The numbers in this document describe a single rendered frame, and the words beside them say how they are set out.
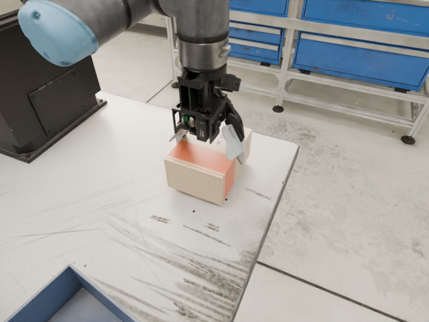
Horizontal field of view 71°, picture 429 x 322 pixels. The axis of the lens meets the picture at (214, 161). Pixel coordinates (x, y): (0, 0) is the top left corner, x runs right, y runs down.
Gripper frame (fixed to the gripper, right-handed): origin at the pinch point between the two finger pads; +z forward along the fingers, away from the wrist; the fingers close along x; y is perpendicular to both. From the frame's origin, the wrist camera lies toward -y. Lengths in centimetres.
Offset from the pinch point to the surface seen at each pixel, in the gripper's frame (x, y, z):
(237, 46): -48, -141, 38
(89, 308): -4.2, 33.3, 5.9
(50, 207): -24.6, 21.7, 6.4
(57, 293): -8.0, 34.2, 2.4
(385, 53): 38, -140, 28
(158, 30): -168, -224, 72
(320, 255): 33, -37, 77
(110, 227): -11.0, 20.5, 6.4
